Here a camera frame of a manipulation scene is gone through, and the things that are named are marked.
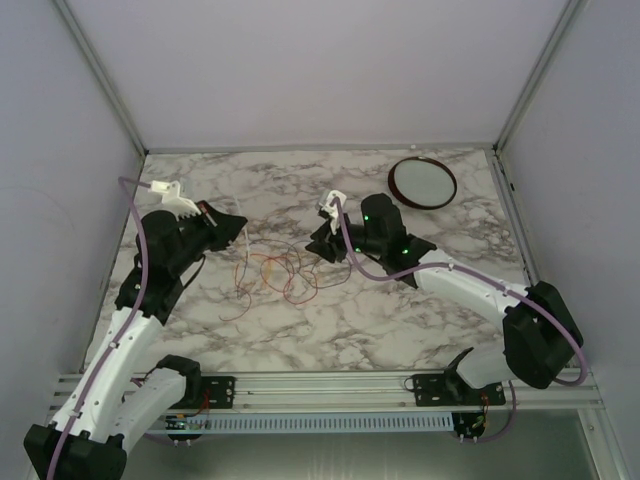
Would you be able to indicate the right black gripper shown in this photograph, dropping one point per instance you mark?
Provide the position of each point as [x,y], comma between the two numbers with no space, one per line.
[327,251]

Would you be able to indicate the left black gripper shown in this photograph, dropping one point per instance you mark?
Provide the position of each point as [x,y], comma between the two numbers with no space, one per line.
[223,227]

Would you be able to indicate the white zip tie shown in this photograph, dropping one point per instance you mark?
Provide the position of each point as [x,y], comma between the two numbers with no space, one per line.
[245,227]

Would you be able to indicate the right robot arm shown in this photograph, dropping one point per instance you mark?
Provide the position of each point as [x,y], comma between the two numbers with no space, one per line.
[539,335]

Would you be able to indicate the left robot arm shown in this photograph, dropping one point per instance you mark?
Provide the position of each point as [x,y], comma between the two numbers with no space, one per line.
[92,434]

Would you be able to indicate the round brown-rimmed dish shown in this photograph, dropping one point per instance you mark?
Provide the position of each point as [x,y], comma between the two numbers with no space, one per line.
[422,183]

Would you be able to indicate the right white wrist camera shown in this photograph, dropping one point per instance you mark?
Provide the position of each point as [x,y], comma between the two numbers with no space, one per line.
[328,208]

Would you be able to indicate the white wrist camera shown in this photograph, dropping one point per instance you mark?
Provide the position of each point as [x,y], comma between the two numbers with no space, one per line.
[328,208]
[174,199]

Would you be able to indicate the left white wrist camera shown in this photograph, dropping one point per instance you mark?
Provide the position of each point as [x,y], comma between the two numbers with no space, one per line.
[174,199]

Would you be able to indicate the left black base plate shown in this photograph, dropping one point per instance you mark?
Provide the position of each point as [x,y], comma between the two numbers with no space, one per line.
[216,392]

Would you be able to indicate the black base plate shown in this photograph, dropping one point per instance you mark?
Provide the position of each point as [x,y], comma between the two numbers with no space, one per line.
[441,389]
[216,392]

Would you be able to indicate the aluminium front rail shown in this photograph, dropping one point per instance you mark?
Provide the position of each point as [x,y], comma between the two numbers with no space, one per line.
[377,391]

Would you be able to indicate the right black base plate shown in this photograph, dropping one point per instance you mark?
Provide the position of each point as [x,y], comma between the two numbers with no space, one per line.
[441,389]

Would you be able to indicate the grey slotted cable duct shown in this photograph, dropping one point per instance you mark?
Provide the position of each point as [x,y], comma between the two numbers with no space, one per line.
[393,422]

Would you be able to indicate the left aluminium corner post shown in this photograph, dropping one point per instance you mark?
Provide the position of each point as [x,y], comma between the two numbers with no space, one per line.
[101,75]

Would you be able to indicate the aluminium corner post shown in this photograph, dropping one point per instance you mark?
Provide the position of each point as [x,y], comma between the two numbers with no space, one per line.
[101,75]
[560,31]

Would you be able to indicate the right aluminium corner post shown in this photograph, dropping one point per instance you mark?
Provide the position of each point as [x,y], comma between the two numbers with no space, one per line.
[560,31]

